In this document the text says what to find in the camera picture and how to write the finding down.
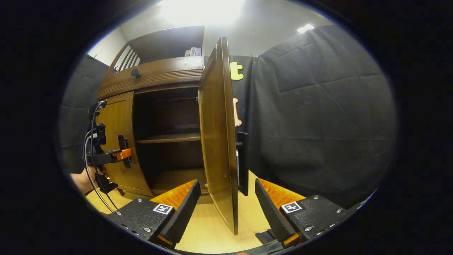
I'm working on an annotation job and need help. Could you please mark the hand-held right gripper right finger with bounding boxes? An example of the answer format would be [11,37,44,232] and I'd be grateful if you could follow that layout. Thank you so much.
[255,178,349,248]

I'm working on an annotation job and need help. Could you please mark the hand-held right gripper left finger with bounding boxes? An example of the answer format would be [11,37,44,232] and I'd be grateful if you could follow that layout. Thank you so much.
[106,179,201,248]

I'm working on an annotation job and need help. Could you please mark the black door handle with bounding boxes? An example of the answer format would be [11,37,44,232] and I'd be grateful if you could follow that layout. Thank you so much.
[236,132,249,196]
[118,135,132,168]

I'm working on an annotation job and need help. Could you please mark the wooden shoe cabinet door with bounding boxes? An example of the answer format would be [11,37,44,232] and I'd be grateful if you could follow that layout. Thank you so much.
[96,91,153,197]
[198,36,249,235]

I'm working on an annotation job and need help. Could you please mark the wooden double-door shoe cabinet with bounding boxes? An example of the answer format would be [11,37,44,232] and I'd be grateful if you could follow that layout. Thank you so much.
[96,25,250,236]

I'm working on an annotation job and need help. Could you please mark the wooden inner cabinet shelf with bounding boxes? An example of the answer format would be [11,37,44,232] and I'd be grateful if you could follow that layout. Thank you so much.
[136,133,201,144]

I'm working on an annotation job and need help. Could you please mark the small black block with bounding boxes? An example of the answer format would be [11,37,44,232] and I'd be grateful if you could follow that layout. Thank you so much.
[255,229,278,245]

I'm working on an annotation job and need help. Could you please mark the black backdrop cloth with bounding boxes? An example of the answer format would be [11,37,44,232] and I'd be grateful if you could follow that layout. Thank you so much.
[58,25,397,209]

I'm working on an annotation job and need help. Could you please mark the large ceiling light panel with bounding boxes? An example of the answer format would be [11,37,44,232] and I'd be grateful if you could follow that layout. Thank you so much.
[159,0,245,23]

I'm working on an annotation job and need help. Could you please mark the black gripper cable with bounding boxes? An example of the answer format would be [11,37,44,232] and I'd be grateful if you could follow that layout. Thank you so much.
[83,103,119,213]

